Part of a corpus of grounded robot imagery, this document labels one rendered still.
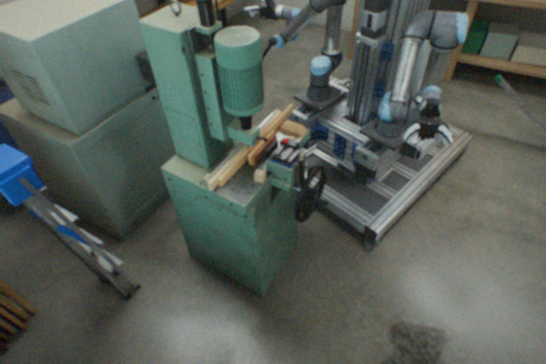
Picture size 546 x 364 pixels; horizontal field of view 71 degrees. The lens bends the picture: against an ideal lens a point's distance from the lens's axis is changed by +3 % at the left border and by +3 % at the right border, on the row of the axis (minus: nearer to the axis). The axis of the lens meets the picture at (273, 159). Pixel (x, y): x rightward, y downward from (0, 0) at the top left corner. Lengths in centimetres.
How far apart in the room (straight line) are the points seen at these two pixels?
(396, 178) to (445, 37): 122
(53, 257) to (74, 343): 64
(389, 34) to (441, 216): 139
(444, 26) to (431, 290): 150
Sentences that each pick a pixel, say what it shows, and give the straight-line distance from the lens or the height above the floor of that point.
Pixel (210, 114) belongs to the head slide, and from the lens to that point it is 168.
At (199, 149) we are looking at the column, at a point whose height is 92.
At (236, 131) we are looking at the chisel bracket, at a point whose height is 106.
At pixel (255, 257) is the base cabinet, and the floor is 41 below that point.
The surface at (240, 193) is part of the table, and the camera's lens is 163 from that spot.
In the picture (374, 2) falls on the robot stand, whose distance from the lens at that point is 196.
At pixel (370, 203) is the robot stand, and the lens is 254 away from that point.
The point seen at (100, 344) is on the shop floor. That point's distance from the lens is 248.
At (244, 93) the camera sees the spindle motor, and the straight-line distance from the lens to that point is 148.
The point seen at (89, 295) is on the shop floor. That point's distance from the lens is 265.
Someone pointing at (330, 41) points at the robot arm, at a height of 112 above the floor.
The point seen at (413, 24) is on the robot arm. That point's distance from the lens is 178.
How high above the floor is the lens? 212
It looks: 44 degrees down
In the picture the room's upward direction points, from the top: 2 degrees counter-clockwise
